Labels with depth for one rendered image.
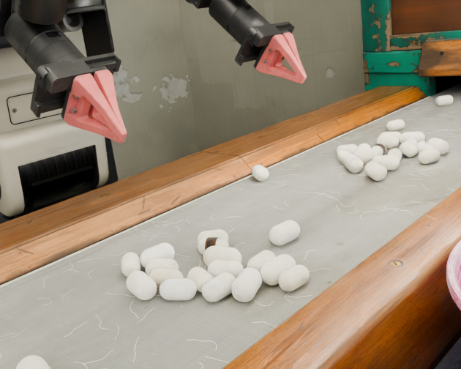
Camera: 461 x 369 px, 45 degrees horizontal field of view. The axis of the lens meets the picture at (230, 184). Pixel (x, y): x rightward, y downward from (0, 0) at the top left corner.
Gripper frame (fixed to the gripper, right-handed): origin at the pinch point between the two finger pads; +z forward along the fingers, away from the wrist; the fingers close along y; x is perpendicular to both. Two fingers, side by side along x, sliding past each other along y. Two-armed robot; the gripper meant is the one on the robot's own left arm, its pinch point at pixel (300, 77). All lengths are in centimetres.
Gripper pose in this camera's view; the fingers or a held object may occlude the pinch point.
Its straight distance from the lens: 88.7
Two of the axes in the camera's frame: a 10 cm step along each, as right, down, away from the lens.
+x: -3.8, 6.5, 6.6
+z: 6.3, 7.0, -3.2
